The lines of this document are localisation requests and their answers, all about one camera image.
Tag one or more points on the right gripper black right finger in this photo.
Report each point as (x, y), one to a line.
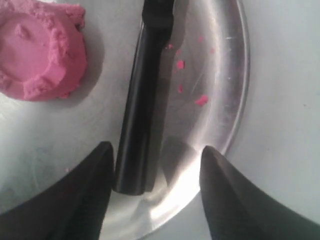
(236, 209)

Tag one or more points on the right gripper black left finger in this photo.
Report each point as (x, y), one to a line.
(74, 208)

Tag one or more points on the black knife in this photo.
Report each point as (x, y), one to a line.
(132, 156)

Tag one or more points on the pink dough lump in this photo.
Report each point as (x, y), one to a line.
(42, 49)

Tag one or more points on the round steel plate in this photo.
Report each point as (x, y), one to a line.
(201, 94)

